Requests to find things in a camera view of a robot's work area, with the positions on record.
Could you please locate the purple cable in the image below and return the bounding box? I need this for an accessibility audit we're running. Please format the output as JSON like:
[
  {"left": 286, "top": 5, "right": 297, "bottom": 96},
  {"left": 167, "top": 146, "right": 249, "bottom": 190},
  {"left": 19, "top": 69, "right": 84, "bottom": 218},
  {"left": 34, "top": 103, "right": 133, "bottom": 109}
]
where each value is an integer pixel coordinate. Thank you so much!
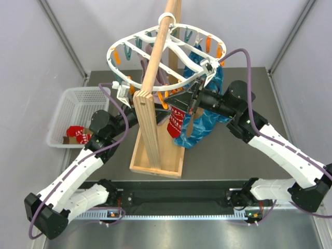
[
  {"left": 28, "top": 82, "right": 129, "bottom": 239},
  {"left": 219, "top": 48, "right": 332, "bottom": 226}
]

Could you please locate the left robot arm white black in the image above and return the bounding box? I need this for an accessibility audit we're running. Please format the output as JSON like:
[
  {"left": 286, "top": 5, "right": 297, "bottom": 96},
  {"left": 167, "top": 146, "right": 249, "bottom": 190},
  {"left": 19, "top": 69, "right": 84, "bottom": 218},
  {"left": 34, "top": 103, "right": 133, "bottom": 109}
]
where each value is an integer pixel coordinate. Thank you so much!
[{"left": 24, "top": 105, "right": 138, "bottom": 240}]

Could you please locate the blue patterned cloth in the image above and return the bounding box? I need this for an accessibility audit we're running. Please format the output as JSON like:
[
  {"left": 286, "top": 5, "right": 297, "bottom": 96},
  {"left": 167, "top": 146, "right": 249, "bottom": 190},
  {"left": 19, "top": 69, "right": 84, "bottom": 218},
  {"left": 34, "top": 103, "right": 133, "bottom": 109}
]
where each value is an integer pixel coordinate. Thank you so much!
[{"left": 173, "top": 44, "right": 229, "bottom": 150}]

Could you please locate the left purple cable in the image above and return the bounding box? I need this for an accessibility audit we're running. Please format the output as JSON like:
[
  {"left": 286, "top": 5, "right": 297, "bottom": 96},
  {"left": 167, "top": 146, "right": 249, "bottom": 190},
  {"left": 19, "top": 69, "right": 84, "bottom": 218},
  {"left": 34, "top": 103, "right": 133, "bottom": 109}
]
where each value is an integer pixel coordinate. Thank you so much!
[{"left": 28, "top": 82, "right": 129, "bottom": 239}]

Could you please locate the grey slotted cable duct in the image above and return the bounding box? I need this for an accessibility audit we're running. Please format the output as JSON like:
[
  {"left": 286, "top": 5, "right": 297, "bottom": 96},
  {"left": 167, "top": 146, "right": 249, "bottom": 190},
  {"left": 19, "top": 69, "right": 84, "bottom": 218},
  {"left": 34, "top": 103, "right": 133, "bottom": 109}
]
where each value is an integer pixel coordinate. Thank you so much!
[{"left": 77, "top": 209, "right": 250, "bottom": 221}]

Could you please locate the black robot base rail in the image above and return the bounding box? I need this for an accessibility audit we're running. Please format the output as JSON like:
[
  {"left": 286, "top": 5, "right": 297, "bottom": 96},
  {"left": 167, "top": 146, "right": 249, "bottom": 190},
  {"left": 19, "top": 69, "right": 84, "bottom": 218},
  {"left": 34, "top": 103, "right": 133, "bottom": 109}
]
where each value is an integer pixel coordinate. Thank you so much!
[{"left": 100, "top": 178, "right": 287, "bottom": 217}]

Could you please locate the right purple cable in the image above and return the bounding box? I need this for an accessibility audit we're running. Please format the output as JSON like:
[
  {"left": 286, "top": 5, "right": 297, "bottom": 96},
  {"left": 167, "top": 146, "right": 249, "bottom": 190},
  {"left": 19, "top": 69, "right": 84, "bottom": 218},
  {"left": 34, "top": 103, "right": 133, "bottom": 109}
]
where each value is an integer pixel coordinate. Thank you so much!
[{"left": 219, "top": 48, "right": 332, "bottom": 226}]

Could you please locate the white oval clip hanger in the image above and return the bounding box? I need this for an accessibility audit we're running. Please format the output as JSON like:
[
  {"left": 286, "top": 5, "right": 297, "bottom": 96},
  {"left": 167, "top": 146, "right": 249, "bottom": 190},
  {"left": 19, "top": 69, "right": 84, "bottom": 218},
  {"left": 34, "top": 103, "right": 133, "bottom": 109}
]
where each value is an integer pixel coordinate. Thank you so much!
[{"left": 106, "top": 12, "right": 228, "bottom": 109}]

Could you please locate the wooden drying rack stand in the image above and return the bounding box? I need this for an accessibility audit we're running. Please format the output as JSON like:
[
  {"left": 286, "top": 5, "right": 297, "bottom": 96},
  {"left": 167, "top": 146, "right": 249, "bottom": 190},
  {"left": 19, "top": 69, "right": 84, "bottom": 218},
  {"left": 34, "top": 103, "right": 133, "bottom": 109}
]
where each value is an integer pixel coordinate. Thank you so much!
[{"left": 130, "top": 1, "right": 185, "bottom": 179}]

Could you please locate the brown sock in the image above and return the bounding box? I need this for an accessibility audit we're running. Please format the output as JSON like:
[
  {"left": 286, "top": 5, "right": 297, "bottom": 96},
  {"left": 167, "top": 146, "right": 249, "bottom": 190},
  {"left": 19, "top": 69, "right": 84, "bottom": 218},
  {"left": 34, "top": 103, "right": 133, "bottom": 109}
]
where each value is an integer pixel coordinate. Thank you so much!
[
  {"left": 62, "top": 128, "right": 94, "bottom": 145},
  {"left": 186, "top": 107, "right": 204, "bottom": 137}
]

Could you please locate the mauve cloth on hanger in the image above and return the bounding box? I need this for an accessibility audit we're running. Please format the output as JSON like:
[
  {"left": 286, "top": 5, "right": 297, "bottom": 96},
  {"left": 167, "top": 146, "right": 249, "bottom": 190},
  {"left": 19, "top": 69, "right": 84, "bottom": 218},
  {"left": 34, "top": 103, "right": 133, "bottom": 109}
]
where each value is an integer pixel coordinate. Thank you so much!
[{"left": 139, "top": 54, "right": 169, "bottom": 109}]

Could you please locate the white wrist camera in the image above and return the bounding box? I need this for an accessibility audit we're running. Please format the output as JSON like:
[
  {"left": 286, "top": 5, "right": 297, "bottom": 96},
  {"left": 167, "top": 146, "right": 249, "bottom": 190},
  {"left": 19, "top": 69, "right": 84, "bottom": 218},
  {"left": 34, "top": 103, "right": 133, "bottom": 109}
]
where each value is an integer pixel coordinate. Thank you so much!
[
  {"left": 200, "top": 58, "right": 220, "bottom": 87},
  {"left": 112, "top": 81, "right": 130, "bottom": 101}
]

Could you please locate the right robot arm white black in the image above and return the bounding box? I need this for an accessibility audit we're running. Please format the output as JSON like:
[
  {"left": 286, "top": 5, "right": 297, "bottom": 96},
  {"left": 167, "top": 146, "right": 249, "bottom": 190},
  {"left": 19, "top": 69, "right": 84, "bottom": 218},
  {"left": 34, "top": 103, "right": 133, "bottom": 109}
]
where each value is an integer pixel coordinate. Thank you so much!
[{"left": 164, "top": 79, "right": 331, "bottom": 213}]

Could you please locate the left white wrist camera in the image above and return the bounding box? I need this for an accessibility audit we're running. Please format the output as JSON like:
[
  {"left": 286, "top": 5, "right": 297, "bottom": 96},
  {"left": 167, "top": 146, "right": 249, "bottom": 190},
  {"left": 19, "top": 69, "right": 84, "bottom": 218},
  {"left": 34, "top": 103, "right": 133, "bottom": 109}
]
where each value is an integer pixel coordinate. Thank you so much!
[{"left": 112, "top": 81, "right": 130, "bottom": 101}]

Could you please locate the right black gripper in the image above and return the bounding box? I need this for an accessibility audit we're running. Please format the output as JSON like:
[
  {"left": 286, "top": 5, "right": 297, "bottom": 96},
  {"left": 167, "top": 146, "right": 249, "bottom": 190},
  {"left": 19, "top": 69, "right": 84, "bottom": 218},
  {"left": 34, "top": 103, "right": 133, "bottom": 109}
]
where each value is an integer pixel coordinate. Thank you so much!
[{"left": 165, "top": 77, "right": 237, "bottom": 119}]

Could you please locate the white perforated plastic basket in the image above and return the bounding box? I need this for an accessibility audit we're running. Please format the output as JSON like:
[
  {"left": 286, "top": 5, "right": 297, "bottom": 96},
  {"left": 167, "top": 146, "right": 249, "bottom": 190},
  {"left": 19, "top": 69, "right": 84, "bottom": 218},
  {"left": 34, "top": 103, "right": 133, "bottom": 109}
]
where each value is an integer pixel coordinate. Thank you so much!
[{"left": 46, "top": 87, "right": 109, "bottom": 148}]

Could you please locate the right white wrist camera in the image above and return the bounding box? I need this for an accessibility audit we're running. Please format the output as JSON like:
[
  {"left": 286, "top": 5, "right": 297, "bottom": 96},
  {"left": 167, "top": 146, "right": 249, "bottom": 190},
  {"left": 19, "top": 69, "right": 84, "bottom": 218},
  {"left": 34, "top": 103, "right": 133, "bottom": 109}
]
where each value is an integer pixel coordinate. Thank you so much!
[{"left": 200, "top": 58, "right": 220, "bottom": 87}]

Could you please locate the red santa christmas sock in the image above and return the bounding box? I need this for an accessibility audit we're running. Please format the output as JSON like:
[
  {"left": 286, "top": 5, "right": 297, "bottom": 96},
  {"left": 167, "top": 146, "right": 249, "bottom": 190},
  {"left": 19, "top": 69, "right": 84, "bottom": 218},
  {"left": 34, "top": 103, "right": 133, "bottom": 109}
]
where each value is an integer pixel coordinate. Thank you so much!
[{"left": 167, "top": 106, "right": 186, "bottom": 139}]

